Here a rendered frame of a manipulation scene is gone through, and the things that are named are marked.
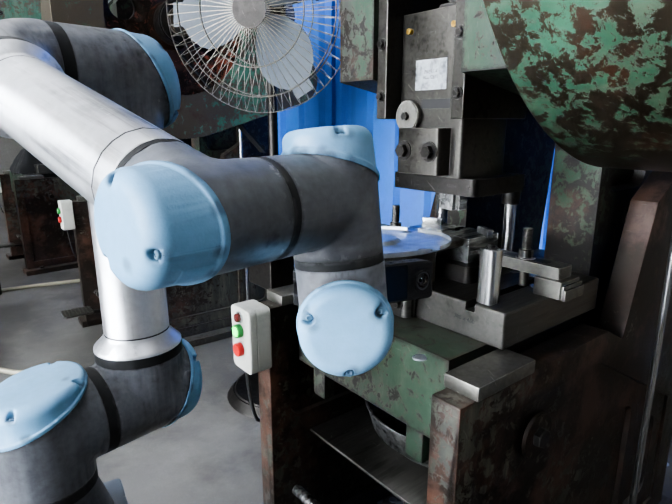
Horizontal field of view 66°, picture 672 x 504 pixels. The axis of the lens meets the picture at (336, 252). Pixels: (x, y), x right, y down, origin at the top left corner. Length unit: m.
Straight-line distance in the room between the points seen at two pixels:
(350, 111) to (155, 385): 2.41
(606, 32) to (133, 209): 0.43
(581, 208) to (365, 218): 0.74
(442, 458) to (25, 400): 0.53
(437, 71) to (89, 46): 0.55
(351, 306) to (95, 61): 0.42
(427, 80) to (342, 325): 0.65
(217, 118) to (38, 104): 1.71
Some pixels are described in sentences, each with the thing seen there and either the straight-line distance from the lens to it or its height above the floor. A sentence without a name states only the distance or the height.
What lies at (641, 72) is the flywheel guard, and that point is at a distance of 0.58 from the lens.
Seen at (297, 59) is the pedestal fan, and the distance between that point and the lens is 1.66.
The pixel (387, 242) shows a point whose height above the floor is 0.80.
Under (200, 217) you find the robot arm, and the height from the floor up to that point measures 0.93.
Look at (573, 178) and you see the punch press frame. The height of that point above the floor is 0.88.
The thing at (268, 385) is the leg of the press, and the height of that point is 0.45.
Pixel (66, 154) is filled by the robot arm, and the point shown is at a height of 0.96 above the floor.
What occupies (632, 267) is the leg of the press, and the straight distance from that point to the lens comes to 1.14.
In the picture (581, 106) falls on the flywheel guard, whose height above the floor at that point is 1.00.
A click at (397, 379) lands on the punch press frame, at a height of 0.57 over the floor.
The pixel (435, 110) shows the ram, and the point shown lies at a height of 1.00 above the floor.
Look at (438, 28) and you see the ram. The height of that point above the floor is 1.14.
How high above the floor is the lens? 0.99
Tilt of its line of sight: 14 degrees down
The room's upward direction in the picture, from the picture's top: straight up
